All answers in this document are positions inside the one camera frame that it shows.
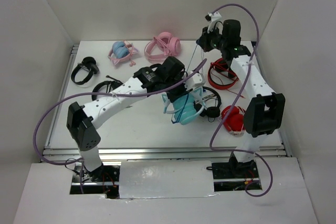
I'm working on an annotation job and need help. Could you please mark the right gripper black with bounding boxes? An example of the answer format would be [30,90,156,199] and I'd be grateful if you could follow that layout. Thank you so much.
[197,23,228,52]

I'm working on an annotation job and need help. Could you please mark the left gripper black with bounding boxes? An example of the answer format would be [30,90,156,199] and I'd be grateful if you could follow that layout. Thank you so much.
[163,73,193,103]

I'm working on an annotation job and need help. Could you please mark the teal cat ear headphones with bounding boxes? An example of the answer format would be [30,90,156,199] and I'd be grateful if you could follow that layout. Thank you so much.
[162,87,205,125]

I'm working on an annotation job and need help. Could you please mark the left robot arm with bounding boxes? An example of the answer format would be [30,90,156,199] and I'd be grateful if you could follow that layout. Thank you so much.
[66,57,193,182]

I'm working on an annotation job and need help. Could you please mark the red white headphones under arm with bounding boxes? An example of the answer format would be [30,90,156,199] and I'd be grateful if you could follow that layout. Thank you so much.
[223,106,245,136]

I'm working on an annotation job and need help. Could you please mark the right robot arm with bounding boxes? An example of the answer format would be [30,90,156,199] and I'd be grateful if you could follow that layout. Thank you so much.
[197,19,285,178]

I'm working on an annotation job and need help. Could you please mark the pink over-ear headphones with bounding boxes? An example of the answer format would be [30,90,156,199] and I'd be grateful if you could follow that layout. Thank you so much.
[144,31,181,63]

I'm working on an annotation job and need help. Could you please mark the red black headphones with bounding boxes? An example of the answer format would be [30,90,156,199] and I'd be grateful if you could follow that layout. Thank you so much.
[207,59,239,94]

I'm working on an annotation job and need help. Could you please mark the pink blue cat headphones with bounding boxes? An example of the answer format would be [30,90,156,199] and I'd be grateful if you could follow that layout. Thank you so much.
[108,40,139,66]

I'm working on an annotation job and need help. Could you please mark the black headphones far left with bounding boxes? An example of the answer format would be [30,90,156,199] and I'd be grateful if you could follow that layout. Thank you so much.
[71,56,100,87]

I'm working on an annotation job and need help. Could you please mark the pink earbuds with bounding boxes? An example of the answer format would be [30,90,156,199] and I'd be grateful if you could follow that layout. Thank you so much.
[129,60,136,67]

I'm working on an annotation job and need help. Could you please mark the black headset with mic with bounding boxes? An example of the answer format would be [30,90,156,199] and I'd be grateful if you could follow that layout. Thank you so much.
[92,75,123,93]

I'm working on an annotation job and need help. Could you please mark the white foam cover panel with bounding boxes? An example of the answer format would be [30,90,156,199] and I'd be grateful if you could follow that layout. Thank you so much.
[119,161,215,199]

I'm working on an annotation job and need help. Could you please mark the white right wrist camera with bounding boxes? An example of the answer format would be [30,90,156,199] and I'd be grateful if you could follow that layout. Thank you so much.
[205,12,222,33]

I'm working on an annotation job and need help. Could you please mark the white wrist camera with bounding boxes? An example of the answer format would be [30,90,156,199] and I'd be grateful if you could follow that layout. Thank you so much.
[205,12,222,33]
[184,72,205,91]

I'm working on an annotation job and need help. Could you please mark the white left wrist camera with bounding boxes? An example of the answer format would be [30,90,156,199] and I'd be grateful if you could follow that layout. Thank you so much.
[184,72,205,91]

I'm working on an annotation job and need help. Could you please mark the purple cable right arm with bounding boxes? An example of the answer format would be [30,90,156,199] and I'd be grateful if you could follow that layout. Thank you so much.
[207,4,274,198]

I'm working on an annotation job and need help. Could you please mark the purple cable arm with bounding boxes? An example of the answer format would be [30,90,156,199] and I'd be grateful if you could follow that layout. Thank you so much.
[207,4,274,198]
[33,59,208,167]

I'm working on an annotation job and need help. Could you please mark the black on-ear wired headphones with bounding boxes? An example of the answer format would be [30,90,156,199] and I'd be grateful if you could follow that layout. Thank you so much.
[193,87,222,119]

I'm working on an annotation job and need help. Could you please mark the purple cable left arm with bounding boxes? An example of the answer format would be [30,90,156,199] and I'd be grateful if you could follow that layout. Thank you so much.
[33,59,208,167]

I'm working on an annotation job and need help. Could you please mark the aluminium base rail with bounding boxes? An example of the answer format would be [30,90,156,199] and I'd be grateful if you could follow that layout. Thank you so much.
[43,145,287,160]

